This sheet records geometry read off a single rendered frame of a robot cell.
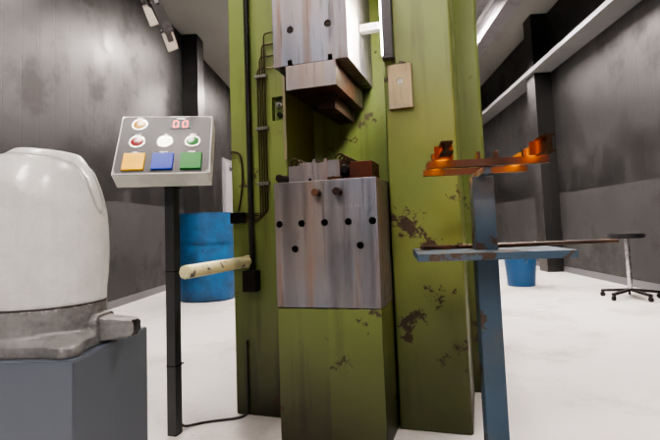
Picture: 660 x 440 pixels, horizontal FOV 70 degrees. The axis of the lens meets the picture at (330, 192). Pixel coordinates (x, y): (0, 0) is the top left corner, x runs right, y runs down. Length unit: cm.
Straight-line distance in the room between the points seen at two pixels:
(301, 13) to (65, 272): 143
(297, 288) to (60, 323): 109
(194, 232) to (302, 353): 366
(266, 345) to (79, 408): 138
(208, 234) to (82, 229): 454
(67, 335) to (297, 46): 141
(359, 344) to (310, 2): 126
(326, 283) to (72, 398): 112
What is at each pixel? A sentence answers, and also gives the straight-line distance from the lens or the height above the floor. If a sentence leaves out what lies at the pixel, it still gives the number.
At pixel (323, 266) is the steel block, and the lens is 166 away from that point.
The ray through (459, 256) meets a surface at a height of 66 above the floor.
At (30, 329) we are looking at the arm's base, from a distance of 73.
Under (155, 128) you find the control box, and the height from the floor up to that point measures 115.
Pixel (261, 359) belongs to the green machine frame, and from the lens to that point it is 204.
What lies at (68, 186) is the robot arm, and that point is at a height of 82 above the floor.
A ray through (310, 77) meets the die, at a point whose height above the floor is 131.
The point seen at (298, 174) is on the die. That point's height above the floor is 95.
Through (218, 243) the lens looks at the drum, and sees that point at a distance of 526.
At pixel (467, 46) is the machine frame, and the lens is 235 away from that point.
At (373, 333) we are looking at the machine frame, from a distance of 165.
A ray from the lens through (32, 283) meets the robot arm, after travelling 72.
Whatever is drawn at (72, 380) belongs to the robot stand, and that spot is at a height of 58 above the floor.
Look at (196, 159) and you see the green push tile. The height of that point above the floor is 101.
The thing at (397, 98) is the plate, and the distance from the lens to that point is 183.
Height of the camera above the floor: 75
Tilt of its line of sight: 4 degrees up
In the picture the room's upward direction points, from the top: 2 degrees counter-clockwise
